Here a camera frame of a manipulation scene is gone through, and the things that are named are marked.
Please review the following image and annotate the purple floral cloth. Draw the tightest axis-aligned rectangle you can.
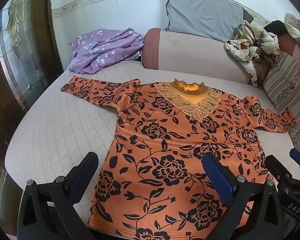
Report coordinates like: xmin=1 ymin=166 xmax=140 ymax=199
xmin=68 ymin=28 xmax=143 ymax=75

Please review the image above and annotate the black cloth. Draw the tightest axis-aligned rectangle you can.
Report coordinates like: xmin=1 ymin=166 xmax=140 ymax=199
xmin=264 ymin=20 xmax=294 ymax=47

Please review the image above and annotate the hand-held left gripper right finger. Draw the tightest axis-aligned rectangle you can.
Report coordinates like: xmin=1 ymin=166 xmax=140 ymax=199
xmin=201 ymin=152 xmax=287 ymax=240

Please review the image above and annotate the pink quilted bed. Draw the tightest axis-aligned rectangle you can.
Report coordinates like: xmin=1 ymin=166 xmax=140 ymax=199
xmin=5 ymin=61 xmax=300 ymax=240

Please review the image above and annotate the cream floral blanket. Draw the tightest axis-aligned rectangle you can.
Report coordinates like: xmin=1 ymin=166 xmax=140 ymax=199
xmin=224 ymin=20 xmax=282 ymax=87

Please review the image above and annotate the silver plastic bag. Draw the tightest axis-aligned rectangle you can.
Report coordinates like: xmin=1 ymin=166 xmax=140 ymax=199
xmin=122 ymin=51 xmax=142 ymax=62

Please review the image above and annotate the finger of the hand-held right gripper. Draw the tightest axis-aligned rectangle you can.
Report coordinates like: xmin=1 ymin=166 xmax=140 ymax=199
xmin=265 ymin=155 xmax=293 ymax=181
xmin=289 ymin=148 xmax=300 ymax=171

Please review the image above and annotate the red-brown cushion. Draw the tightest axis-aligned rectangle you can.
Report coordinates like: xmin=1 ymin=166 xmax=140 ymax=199
xmin=277 ymin=34 xmax=298 ymax=55

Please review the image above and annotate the grey pillow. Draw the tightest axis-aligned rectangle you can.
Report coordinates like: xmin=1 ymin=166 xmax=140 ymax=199
xmin=164 ymin=0 xmax=254 ymax=43

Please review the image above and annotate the stained glass wooden door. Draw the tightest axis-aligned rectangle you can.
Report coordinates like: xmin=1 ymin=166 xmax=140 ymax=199
xmin=0 ymin=0 xmax=62 ymax=235

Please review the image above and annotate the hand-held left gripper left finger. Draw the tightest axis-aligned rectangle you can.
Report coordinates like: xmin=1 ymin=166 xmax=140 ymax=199
xmin=17 ymin=151 xmax=99 ymax=240

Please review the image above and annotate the orange floral shirt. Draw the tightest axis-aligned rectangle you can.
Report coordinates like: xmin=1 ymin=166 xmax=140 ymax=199
xmin=61 ymin=76 xmax=297 ymax=240

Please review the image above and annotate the striped floral pillow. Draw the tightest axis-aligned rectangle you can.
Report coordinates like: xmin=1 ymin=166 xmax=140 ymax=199
xmin=262 ymin=52 xmax=300 ymax=153

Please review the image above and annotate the cream cloth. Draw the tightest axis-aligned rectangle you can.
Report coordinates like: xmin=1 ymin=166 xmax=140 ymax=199
xmin=284 ymin=13 xmax=300 ymax=43

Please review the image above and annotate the pink bolster cushion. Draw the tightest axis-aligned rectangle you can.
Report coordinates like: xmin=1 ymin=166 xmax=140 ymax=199
xmin=142 ymin=27 xmax=265 ymax=88

